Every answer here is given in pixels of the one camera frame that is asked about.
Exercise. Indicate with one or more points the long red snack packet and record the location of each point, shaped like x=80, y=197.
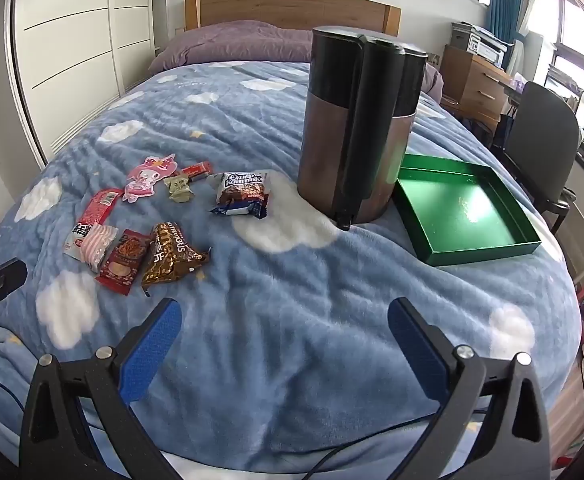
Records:
x=99, y=207

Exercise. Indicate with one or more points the pink character snack packet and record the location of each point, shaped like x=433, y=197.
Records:
x=147, y=175

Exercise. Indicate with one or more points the grey printer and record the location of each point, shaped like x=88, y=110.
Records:
x=486, y=42

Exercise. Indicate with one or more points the blue window curtain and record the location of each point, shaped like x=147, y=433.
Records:
x=504, y=0

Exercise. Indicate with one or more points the dark red shredded meat packet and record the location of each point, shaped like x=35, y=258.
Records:
x=122, y=262

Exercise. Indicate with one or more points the pink striped snack packet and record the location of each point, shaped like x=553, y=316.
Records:
x=98, y=249

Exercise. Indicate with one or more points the small green candy packet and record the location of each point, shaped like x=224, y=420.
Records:
x=178, y=189

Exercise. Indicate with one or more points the purple pillow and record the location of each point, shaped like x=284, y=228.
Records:
x=242, y=42

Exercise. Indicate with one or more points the grey office chair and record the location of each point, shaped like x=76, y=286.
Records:
x=541, y=130

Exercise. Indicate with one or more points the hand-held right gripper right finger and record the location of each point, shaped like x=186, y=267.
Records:
x=419, y=355

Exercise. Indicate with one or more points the wooden dresser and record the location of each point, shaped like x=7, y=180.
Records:
x=471, y=80

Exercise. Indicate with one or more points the green tray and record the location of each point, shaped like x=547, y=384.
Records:
x=451, y=210

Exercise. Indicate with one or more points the white and red snack packet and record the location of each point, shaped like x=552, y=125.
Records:
x=77, y=244

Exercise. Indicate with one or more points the black and brown thermos jug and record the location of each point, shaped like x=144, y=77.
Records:
x=332, y=150

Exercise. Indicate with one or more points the silver purple snack bag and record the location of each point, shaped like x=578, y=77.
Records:
x=242, y=211
x=239, y=187

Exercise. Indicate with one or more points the brown and gold snack packet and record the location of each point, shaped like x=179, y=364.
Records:
x=172, y=257

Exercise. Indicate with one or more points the small red candy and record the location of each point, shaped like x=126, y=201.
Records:
x=197, y=169

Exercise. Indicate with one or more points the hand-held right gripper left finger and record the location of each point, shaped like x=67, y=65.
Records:
x=149, y=355

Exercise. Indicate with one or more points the wooden headboard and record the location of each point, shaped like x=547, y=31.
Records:
x=282, y=10

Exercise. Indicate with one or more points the white wardrobe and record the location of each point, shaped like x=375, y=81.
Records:
x=82, y=45

